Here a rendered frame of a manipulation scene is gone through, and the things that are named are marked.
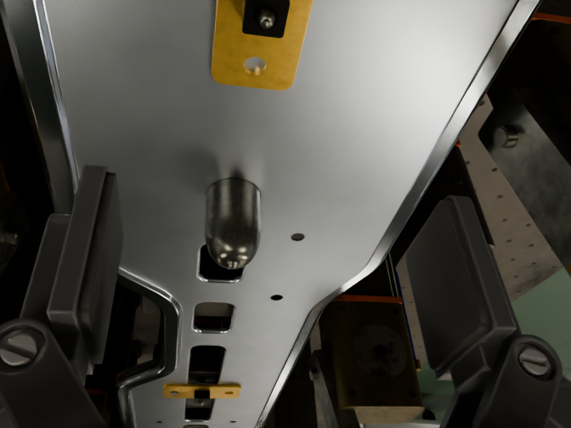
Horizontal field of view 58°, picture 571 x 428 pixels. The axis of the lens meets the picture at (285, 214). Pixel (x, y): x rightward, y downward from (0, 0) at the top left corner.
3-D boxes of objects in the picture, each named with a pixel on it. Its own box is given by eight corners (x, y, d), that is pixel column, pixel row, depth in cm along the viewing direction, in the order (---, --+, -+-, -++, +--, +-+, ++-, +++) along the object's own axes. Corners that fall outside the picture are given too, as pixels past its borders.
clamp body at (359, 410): (378, 183, 78) (430, 424, 57) (302, 177, 76) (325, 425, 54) (392, 153, 73) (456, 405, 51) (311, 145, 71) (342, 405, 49)
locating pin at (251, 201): (256, 194, 33) (257, 284, 29) (206, 190, 33) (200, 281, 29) (262, 160, 31) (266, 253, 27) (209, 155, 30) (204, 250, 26)
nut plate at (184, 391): (241, 384, 56) (241, 395, 56) (238, 396, 59) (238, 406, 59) (163, 383, 55) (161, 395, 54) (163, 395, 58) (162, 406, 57)
